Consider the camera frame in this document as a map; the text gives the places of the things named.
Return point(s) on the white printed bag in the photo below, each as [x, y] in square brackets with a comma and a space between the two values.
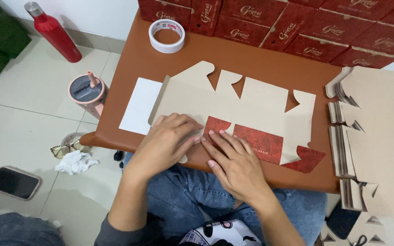
[227, 232]

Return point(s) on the stack of assembled red boxes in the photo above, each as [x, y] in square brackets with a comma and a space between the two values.
[320, 30]

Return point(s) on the dark blue pouch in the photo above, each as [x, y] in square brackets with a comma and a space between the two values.
[342, 220]

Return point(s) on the person's blue jeans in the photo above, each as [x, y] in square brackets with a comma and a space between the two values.
[183, 194]

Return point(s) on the smartphone in beige case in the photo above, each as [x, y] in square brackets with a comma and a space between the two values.
[14, 182]

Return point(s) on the person's left hand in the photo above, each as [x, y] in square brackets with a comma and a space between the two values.
[159, 147]

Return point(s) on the red metal water bottle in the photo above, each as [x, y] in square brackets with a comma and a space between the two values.
[56, 34]

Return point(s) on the person's right hand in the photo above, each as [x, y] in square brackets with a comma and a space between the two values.
[241, 170]

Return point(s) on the white paper sheet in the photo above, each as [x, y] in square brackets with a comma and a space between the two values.
[140, 106]

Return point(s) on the small black object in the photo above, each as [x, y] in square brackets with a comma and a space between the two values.
[118, 155]

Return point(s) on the round clear tape roll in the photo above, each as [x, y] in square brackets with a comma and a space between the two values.
[72, 137]

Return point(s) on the red cardboard box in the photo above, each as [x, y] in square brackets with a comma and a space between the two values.
[262, 99]

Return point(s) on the pile of flat cardboard blanks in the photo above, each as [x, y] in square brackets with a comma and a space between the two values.
[385, 147]

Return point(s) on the crumpled white tissue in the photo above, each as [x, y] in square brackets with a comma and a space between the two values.
[75, 163]

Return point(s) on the gold-framed eyeglasses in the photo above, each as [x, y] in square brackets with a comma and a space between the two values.
[62, 150]

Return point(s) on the pink tumbler with straw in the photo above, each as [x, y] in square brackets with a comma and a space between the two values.
[92, 102]

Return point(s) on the white tape roll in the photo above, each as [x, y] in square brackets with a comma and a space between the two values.
[156, 42]

